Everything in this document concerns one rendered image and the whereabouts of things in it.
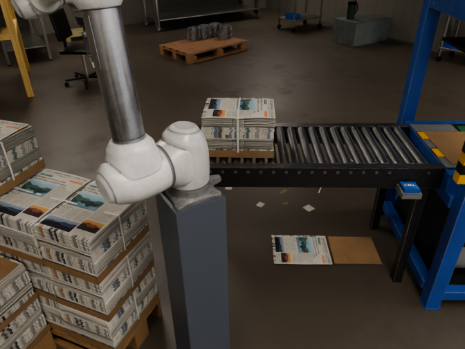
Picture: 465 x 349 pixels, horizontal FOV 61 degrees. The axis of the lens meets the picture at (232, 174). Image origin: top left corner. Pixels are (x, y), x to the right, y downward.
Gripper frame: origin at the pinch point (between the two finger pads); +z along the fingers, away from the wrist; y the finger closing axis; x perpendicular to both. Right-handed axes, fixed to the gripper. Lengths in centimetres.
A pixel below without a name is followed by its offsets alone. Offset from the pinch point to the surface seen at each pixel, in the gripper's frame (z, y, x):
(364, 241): 141, 25, 143
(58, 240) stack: 34, 72, -15
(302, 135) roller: 67, -8, 98
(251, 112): 37, 2, 68
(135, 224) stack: 48, 58, 11
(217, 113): 36, 3, 50
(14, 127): 23, 18, -43
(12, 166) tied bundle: 32, 34, -44
